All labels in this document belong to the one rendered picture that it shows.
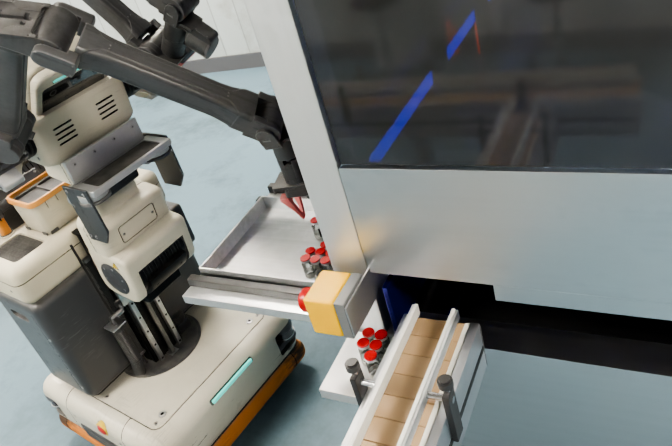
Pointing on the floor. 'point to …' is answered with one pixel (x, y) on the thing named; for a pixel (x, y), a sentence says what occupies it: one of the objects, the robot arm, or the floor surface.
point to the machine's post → (302, 108)
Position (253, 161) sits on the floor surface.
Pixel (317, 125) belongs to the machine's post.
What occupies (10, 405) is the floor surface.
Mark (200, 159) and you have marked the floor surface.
